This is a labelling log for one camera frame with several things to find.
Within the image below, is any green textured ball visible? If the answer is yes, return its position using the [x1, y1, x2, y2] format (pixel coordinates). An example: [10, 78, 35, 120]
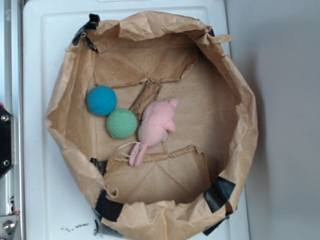
[106, 108, 138, 139]

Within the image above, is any blue textured ball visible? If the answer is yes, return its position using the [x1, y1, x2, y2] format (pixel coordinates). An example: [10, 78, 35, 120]
[86, 85, 118, 117]

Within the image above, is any pink plush toy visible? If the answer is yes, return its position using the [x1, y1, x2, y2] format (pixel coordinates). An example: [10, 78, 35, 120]
[127, 98, 179, 167]

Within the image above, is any brown paper bag bin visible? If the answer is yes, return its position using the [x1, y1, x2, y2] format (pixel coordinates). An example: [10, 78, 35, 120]
[45, 11, 258, 240]

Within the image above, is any white plastic tray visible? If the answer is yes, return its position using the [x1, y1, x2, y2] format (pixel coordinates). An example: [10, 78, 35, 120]
[21, 0, 252, 240]

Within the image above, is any black metal bracket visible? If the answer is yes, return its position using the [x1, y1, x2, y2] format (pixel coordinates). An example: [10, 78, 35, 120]
[0, 104, 13, 179]

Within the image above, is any silver metal frame rail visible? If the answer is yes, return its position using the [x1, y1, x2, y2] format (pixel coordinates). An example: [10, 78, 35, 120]
[0, 0, 26, 240]

